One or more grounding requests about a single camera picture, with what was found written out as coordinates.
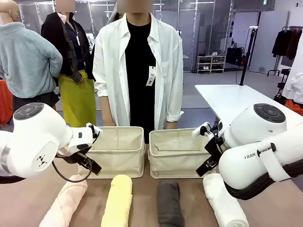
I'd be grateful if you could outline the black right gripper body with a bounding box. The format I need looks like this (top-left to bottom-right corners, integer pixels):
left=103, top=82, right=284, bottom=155
left=205, top=136, right=229, bottom=163

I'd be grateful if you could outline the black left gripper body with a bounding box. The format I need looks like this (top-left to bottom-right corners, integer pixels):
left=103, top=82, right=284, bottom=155
left=62, top=151, right=93, bottom=166

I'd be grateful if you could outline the white towel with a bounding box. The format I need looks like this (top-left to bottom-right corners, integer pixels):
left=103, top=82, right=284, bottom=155
left=203, top=173, right=250, bottom=227

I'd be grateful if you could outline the yellow towel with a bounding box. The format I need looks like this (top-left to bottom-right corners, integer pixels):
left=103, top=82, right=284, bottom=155
left=100, top=174, right=133, bottom=227

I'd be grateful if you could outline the pink towel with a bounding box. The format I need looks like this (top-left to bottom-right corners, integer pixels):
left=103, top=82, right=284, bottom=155
left=39, top=174, right=88, bottom=227

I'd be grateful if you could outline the dark grey towel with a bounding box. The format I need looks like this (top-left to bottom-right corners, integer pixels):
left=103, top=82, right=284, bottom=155
left=156, top=179, right=185, bottom=227

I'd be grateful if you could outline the person's right forearm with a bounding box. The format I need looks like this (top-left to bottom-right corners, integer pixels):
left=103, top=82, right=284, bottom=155
left=99, top=96, right=116, bottom=119

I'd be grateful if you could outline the person's right hand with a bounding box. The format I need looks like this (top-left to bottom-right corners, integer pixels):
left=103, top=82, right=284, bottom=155
left=103, top=115, right=117, bottom=127

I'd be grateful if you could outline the beige fabric basket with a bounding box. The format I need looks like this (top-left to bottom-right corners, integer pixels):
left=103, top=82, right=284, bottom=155
left=148, top=127, right=217, bottom=180
left=78, top=126, right=146, bottom=179

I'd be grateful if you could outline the white table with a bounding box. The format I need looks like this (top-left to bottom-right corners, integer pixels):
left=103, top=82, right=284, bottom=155
left=194, top=84, right=303, bottom=133

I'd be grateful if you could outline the yellow skirt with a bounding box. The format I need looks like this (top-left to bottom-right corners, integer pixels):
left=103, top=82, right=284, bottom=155
left=58, top=70, right=97, bottom=128

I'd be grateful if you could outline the wooden shoe rack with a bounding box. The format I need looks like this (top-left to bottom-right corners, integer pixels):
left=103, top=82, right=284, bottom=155
left=196, top=54, right=227, bottom=74

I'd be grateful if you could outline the orange cloth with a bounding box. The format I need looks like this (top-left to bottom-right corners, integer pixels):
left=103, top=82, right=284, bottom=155
left=0, top=79, right=14, bottom=126

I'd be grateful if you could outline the black case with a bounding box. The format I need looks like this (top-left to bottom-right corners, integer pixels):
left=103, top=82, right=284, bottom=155
left=226, top=47, right=244, bottom=65

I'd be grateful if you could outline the white hanging name tag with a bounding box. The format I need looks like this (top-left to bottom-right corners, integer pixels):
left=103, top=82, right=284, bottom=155
left=145, top=66, right=157, bottom=87

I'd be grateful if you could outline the black stand pole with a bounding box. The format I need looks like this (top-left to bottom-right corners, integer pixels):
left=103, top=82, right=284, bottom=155
left=239, top=26, right=258, bottom=86

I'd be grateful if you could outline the mannequin in white shirt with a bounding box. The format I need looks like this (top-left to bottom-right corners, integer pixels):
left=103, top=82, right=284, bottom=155
left=281, top=30, right=303, bottom=116

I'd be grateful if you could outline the black stool cart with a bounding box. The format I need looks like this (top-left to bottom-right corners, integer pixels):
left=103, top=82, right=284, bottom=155
left=267, top=68, right=291, bottom=100

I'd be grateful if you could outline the person in white shirt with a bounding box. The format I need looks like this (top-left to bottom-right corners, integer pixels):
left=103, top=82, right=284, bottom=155
left=92, top=0, right=185, bottom=144

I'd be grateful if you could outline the mannequin in light blue fleece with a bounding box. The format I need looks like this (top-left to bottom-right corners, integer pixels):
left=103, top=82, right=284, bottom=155
left=0, top=0, right=63, bottom=113

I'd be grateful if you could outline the person in yellow skirt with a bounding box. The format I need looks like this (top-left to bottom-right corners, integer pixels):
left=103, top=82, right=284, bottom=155
left=41, top=0, right=97, bottom=128

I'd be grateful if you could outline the hanging black jacket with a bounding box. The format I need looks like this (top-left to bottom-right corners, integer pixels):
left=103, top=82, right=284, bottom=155
left=271, top=30, right=294, bottom=58

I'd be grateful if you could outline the hanging dark red garment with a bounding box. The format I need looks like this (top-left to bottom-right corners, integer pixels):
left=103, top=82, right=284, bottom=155
left=286, top=29, right=303, bottom=60

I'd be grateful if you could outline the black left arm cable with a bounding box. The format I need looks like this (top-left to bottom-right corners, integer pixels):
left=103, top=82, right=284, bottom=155
left=51, top=152, right=93, bottom=183

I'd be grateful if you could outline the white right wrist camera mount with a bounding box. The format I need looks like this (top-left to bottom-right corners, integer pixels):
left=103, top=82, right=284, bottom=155
left=191, top=122, right=214, bottom=138

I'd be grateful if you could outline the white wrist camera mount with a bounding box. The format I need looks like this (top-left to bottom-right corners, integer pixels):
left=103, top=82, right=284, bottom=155
left=191, top=122, right=214, bottom=138
left=86, top=122, right=104, bottom=142

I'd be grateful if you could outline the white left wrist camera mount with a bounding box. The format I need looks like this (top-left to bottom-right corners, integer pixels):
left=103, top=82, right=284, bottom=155
left=86, top=122, right=104, bottom=142

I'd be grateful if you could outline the black braided cable sleeve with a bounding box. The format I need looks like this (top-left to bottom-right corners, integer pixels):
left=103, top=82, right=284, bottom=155
left=224, top=163, right=303, bottom=201

